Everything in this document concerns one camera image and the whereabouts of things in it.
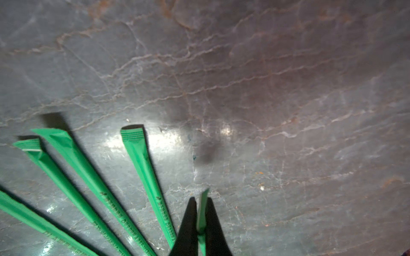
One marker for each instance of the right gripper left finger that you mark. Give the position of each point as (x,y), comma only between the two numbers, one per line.
(187,239)

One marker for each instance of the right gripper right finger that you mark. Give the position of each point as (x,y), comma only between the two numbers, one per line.
(216,244)

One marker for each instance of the green straw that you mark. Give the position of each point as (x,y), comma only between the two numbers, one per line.
(33,149)
(134,140)
(66,146)
(201,221)
(35,221)

